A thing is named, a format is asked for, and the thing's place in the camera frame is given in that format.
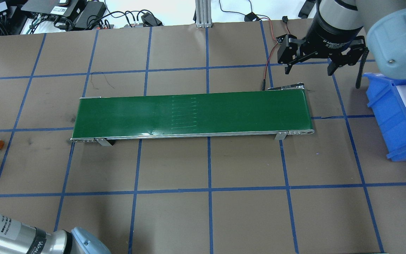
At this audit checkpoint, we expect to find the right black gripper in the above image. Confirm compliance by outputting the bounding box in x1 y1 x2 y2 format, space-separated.
277 10 369 76

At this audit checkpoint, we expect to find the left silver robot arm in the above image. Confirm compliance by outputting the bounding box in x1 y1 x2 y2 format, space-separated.
0 214 111 254

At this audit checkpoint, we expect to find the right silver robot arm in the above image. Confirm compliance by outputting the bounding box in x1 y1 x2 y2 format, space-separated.
277 0 406 79

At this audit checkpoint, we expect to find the small sensor circuit board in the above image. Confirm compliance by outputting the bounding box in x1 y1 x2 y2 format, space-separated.
275 34 288 45

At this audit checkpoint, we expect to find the green conveyor belt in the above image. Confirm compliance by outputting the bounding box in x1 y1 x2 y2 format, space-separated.
70 88 315 146

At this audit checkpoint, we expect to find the blue plastic bin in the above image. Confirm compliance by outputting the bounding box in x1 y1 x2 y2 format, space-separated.
364 73 406 161

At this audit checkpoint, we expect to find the black laptop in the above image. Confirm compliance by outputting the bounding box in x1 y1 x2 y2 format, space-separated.
21 0 87 21

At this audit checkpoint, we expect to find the aluminium frame post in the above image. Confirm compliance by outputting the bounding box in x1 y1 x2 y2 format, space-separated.
195 0 213 28

